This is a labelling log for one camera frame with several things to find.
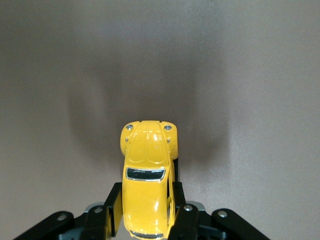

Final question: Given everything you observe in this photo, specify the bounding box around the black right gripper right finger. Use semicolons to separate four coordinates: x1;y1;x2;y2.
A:
167;157;249;240

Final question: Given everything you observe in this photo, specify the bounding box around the yellow beetle toy car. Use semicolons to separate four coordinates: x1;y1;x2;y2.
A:
119;119;180;240

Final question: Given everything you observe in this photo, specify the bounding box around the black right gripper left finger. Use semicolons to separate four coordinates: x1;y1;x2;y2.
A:
14;182;124;240

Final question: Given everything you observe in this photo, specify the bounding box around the brown table mat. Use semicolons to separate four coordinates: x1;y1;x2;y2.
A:
0;0;320;240

